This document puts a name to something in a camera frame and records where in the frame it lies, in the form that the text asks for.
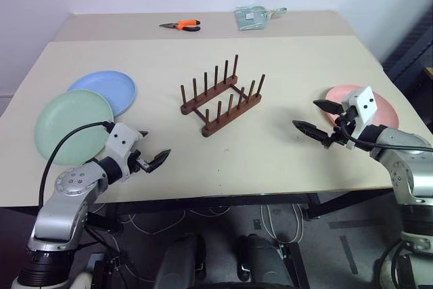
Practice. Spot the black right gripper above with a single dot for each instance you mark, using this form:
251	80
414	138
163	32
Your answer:
338	130

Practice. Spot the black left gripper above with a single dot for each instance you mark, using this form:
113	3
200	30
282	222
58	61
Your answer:
138	162

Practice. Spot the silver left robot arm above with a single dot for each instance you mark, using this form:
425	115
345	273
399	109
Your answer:
69	207

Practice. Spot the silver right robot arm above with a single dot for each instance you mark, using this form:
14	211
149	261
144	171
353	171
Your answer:
406	167

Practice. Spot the wooden dish rack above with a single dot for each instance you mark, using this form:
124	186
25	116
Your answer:
220	103

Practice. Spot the red plate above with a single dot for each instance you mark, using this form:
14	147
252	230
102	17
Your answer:
385	114

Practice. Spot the blue plate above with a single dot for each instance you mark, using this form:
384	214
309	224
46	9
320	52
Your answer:
108	87

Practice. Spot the green plate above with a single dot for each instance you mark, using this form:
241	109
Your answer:
72	126

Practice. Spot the dark rounded shape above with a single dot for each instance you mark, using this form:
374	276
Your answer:
179	262
267	262

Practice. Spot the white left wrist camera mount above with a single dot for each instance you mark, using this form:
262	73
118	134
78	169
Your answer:
121	141

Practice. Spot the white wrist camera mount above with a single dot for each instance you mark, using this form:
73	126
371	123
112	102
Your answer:
121	141
363	106

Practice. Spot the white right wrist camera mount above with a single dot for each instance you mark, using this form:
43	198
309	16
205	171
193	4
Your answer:
363	106

